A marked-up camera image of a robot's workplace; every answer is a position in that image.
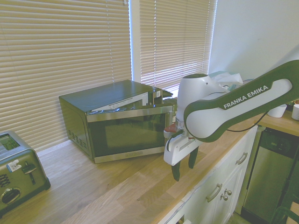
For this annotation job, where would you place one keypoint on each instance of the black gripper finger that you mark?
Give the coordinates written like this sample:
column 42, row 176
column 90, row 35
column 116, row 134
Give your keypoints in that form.
column 176, row 171
column 192, row 157

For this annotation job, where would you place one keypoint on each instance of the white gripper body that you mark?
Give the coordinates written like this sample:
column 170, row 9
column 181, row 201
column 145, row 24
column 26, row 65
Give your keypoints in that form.
column 177, row 150

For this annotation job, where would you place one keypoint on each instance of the microwave door with glass window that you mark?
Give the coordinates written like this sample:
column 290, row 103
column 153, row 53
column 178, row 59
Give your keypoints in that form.
column 126, row 137

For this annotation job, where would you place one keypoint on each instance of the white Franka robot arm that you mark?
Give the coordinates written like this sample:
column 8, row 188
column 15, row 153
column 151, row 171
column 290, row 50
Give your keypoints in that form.
column 233, row 102

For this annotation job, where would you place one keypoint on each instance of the black stainless microwave body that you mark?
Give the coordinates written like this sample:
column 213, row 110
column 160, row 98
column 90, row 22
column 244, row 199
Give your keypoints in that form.
column 77, row 112

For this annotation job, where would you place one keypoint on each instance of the white kitchen cabinet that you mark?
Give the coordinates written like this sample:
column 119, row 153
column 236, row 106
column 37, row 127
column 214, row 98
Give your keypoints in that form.
column 219, row 186

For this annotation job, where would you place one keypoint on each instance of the round silver cabinet knob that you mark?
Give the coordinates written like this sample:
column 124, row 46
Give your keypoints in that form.
column 224, row 198
column 229, row 192

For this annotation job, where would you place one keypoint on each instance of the stainless steel dishwasher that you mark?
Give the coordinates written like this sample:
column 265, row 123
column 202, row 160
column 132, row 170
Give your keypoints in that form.
column 268, row 177

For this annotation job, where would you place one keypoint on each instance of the crumpled white paper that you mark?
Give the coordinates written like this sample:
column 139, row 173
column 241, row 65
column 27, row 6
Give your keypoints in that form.
column 230, row 79

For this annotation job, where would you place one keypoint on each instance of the white cup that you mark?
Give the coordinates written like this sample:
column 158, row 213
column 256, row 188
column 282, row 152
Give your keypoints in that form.
column 277, row 110
column 295, row 112

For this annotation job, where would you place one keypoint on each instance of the narrow beige window blind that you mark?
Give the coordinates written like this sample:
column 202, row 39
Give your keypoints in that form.
column 177, row 42

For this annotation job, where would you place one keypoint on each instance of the wide beige window blind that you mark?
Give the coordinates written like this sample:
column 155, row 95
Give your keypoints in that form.
column 63, row 58

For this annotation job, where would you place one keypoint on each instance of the stainless steel toaster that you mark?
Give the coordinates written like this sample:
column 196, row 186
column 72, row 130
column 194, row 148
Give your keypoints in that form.
column 18, row 172

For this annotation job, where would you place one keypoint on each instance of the grey wrist camera red mount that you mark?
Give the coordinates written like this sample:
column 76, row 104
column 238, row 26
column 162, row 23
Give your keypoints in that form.
column 170, row 130

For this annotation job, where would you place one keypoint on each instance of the black camera stand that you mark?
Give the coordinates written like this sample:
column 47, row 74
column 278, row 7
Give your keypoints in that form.
column 288, row 186

